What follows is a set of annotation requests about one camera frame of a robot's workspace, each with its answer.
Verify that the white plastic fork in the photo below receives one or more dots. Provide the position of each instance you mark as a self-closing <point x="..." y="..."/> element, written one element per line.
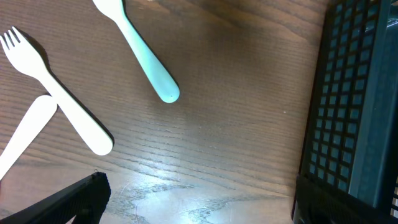
<point x="27" y="60"/>

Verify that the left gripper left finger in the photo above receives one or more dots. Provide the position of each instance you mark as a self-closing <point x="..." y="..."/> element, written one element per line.
<point x="82" y="202"/>

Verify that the mint green plastic fork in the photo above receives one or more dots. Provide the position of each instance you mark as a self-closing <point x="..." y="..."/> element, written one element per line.
<point x="158" y="76"/>

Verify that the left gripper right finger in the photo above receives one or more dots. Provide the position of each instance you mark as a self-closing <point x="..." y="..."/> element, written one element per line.
<point x="315" y="203"/>

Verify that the clear plastic basket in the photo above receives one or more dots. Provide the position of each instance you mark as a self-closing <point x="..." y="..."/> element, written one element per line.
<point x="394" y="211"/>

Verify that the black plastic basket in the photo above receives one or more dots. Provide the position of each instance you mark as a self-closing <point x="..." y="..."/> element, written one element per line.
<point x="351" y="136"/>

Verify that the white plastic utensil handle up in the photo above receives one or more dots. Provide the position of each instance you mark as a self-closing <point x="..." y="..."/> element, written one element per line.
<point x="35" y="119"/>

